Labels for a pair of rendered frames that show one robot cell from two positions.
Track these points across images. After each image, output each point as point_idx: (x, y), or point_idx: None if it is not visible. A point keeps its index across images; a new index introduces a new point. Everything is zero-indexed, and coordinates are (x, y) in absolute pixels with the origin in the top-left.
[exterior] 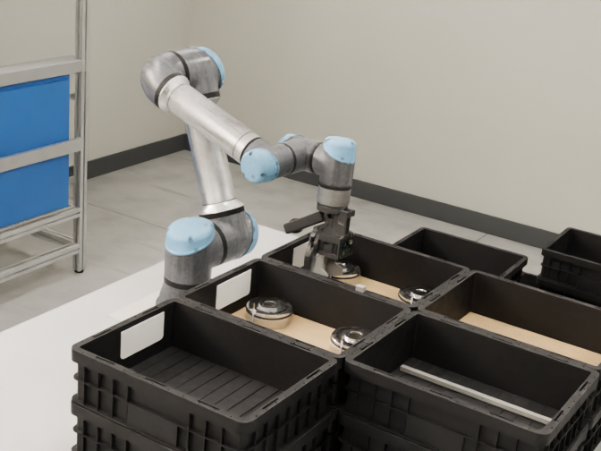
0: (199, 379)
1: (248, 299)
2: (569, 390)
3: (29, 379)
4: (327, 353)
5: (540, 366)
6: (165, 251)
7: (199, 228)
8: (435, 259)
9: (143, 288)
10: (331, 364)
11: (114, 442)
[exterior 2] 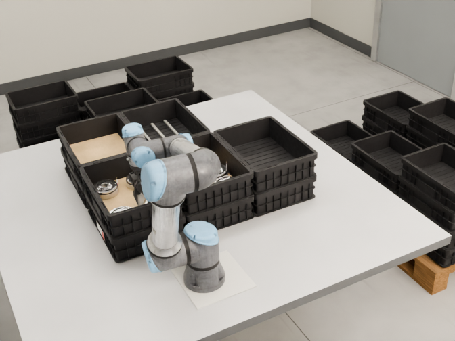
0: None
1: (196, 207)
2: None
3: (321, 243)
4: (213, 134)
5: None
6: (218, 244)
7: (197, 224)
8: (87, 176)
9: (215, 312)
10: (217, 129)
11: None
